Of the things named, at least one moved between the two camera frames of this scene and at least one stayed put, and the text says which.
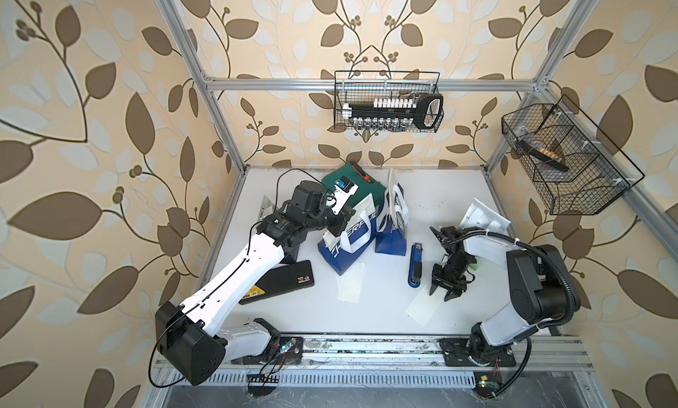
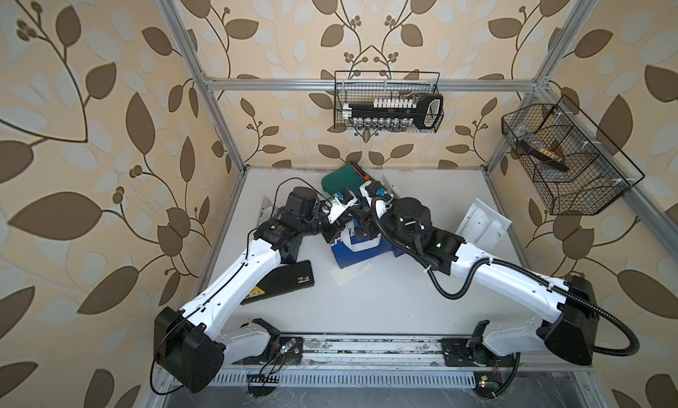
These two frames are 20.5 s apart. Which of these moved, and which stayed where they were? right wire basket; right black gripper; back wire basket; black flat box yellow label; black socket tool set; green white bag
Moved: right black gripper
Stayed: black flat box yellow label; black socket tool set; right wire basket; green white bag; back wire basket
